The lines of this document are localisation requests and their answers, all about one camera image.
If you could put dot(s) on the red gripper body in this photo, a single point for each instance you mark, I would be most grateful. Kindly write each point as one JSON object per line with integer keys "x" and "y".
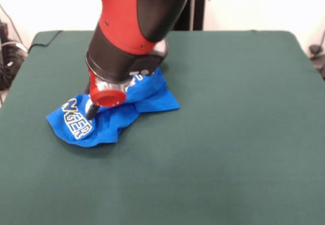
{"x": 109, "y": 98}

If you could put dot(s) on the dark green table cloth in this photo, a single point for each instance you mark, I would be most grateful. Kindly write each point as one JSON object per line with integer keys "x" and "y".
{"x": 228, "y": 108}

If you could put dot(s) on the black floor stand base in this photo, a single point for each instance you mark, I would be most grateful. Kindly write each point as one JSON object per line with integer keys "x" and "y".
{"x": 317, "y": 57}
{"x": 7, "y": 67}

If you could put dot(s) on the blue printed t-shirt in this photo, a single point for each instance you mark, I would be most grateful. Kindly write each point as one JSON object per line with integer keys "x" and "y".
{"x": 152, "y": 95}

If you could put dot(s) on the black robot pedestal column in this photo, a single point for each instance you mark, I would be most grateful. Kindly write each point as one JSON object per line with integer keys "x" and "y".
{"x": 198, "y": 6}

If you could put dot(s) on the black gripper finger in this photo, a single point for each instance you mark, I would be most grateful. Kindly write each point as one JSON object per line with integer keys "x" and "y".
{"x": 91, "y": 112}

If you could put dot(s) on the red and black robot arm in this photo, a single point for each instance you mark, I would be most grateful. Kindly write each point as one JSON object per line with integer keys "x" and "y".
{"x": 142, "y": 11}

